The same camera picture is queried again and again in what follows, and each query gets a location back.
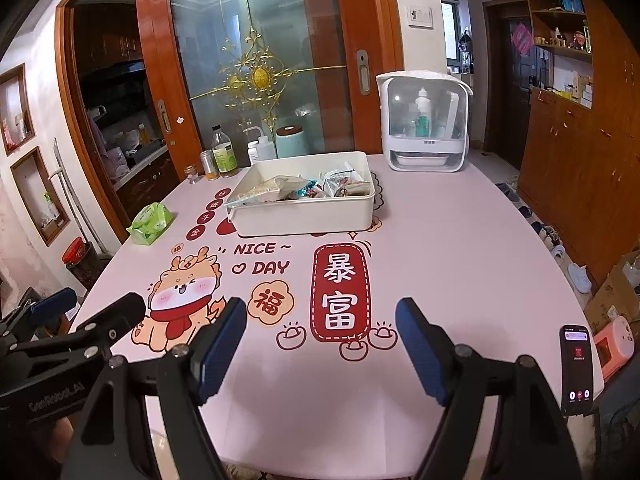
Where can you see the white pill bottle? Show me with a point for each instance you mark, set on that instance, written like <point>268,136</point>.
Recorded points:
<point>253,155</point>

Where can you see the wooden wall cabinet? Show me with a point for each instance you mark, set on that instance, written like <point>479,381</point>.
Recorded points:
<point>575,160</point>

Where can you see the white light switch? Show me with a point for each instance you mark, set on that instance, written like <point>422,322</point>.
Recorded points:
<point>421,16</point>

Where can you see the white and teal bottle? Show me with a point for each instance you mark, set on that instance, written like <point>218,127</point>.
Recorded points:
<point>423,120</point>

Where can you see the row of small shelf ornaments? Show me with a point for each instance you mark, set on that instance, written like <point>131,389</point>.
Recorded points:
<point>560,39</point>

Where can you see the teal canister with brown lid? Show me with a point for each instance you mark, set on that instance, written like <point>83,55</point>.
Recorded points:
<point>292,142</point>

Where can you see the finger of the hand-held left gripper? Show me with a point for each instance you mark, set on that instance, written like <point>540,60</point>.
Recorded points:
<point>110,317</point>
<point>52,305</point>

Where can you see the dark wooden kitchen cabinet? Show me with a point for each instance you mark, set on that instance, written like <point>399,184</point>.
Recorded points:
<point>145,180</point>

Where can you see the white plastic bin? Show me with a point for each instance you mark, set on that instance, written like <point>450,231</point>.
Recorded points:
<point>300,217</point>

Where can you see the white clear snack packet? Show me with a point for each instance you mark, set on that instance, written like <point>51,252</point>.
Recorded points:
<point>345,180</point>

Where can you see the orange spice jar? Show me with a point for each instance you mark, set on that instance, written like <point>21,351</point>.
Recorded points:
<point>209,167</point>

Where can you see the glass bottle with green label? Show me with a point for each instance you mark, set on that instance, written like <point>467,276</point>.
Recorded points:
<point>225,157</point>

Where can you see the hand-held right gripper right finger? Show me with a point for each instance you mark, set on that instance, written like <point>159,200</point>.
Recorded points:
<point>422,350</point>

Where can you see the white box with clear door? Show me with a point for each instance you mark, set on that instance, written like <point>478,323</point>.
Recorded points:
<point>392,110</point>

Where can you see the row of shoes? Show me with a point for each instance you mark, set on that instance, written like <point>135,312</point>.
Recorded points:
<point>580,277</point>

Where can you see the black smartphone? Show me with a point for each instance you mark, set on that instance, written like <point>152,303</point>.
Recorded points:
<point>577,370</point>

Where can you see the dark entry door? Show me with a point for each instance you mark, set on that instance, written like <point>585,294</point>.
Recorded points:
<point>505,110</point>

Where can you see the green tissue pack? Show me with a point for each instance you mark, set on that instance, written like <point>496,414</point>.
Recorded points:
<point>150,222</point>

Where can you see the cream bread clear packet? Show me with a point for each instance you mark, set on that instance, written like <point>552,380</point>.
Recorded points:
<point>255,195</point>

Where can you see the small glass jar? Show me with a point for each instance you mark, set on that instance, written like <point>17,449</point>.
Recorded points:
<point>191,176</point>

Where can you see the dark woven basket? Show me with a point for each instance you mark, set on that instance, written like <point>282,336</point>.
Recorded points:
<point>92,267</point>

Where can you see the red lid container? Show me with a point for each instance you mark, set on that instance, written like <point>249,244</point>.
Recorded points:
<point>74,252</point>

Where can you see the pink door poster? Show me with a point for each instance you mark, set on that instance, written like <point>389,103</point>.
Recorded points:
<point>522,39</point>

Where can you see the person's left hand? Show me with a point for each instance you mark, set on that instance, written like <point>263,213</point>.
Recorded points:
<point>60,437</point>

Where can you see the white squeeze bottle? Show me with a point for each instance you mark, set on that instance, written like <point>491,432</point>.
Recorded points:
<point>267,150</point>

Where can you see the pink box device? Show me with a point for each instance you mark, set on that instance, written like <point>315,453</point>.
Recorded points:
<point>612,350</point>

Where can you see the wooden framed wall niche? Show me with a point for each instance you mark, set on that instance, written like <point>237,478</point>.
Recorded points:
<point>40,195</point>
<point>15,110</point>

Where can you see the blue snack packet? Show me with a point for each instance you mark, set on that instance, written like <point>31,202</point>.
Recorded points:
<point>305,187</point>

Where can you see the red candy packet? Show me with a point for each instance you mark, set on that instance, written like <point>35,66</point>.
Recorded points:
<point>316,191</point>

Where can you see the wooden sliding glass door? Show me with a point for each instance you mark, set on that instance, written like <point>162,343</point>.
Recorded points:
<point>210,35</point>

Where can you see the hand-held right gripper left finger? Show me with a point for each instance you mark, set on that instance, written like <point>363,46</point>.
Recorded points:
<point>222,345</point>

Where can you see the window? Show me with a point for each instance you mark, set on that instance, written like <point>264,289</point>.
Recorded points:
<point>448,35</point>

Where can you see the brown nut cake packet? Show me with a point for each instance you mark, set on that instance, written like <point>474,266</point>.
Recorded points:
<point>287,185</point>

